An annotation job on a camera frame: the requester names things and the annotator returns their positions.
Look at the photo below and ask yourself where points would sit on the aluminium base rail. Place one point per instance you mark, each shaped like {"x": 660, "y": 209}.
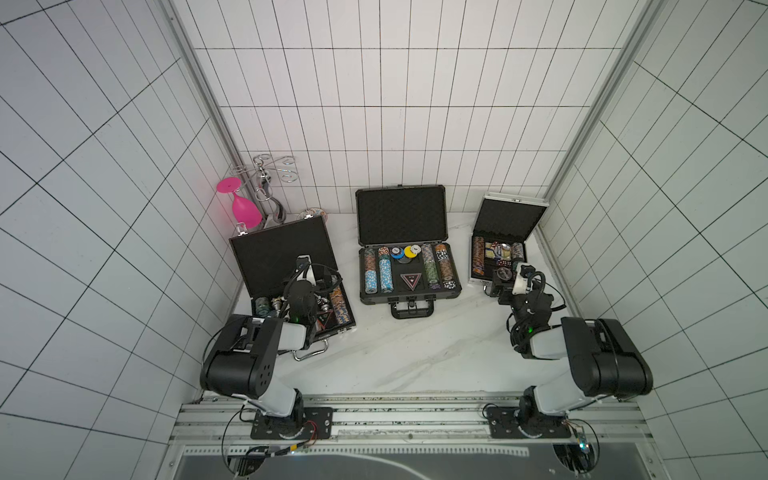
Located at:
{"x": 391, "y": 424}

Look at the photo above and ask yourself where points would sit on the middle black poker case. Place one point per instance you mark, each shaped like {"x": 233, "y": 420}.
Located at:
{"x": 397, "y": 217}

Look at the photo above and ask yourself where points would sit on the silver poker case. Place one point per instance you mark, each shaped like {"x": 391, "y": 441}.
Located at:
{"x": 503, "y": 224}

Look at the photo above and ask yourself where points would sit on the black poker case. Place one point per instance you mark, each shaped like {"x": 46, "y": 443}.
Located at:
{"x": 397, "y": 217}
{"x": 268, "y": 259}

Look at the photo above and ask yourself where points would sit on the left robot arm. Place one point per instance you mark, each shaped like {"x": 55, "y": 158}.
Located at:
{"x": 241, "y": 361}

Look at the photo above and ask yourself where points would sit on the blue dealer chip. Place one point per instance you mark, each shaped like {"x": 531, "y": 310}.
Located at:
{"x": 397, "y": 252}

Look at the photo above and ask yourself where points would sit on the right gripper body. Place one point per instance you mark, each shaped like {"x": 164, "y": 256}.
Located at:
{"x": 522, "y": 283}

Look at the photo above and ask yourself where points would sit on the left black poker case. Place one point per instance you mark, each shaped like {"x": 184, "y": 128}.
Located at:
{"x": 268, "y": 259}

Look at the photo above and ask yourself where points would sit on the metal wire glass rack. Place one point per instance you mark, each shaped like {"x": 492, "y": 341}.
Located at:
{"x": 257, "y": 177}

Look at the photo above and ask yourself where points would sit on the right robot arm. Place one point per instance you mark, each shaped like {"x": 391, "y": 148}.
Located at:
{"x": 603, "y": 361}

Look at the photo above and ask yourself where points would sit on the pink wine glass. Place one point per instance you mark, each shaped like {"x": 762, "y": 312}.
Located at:
{"x": 244, "y": 210}

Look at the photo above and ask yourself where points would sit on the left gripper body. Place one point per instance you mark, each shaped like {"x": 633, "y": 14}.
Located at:
{"x": 322, "y": 286}

